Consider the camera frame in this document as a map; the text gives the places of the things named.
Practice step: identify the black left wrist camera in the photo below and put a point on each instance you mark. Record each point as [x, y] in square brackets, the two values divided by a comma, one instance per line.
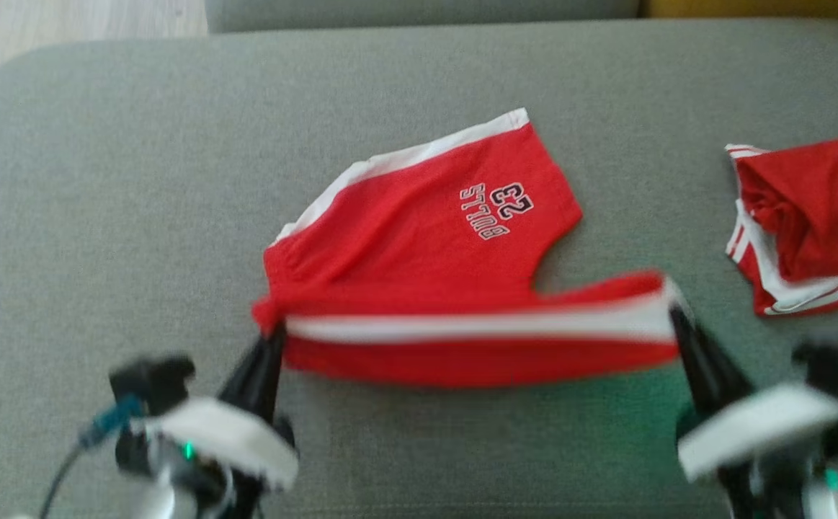
[152, 378]

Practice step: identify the grey sofa backrest cushion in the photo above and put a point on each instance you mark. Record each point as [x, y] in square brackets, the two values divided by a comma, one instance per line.
[418, 13]

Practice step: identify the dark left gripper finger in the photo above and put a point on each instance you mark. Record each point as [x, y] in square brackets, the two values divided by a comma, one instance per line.
[273, 382]
[249, 382]

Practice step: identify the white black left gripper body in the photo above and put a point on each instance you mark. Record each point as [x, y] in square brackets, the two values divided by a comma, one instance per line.
[224, 432]

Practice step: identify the red jersey with white stripes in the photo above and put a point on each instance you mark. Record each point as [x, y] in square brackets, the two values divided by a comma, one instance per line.
[815, 209]

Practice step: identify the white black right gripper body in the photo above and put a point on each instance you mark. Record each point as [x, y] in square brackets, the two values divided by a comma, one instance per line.
[757, 429]

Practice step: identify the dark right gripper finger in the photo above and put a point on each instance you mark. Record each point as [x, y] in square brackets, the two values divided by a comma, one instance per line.
[696, 375]
[725, 378]

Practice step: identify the red shorts with white band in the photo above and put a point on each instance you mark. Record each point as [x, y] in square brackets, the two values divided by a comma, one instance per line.
[418, 238]

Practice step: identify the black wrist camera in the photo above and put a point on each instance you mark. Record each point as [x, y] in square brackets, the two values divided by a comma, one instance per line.
[833, 364]
[152, 378]

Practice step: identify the yellow sofa cushion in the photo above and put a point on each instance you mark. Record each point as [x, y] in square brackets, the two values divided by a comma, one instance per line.
[750, 7]

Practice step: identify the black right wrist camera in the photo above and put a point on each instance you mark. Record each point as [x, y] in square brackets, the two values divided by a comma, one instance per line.
[833, 364]

